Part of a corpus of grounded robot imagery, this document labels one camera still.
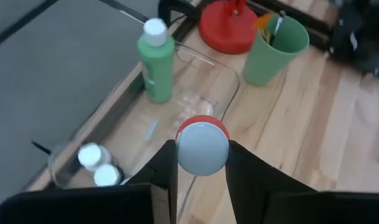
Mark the black paintbrush silver ferrule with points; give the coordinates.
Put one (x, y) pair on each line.
(279, 23)

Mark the large green paint bottle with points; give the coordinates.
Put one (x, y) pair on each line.
(158, 68)

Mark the small dark brown paint bottle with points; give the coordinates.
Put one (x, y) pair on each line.
(106, 175)

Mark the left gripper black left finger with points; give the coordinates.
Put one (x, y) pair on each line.
(164, 168)

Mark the small red paint bottle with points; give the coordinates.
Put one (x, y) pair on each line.
(203, 149)

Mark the clear plastic storage bin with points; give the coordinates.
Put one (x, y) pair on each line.
(204, 102)

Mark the green plastic cup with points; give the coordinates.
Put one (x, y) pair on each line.
(264, 65)

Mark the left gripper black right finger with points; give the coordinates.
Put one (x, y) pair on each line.
(248, 177)

